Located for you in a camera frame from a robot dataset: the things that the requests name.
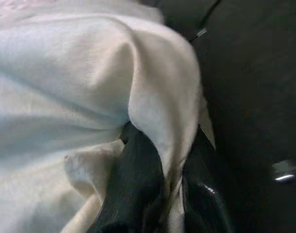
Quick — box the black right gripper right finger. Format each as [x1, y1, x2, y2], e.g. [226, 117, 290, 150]
[181, 125, 238, 233]

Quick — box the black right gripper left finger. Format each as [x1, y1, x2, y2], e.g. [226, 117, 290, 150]
[99, 123, 168, 233]

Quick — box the white pillow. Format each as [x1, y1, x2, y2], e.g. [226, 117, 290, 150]
[0, 0, 216, 233]

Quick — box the black tufted headboard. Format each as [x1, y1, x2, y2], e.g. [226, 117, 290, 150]
[157, 0, 296, 233]

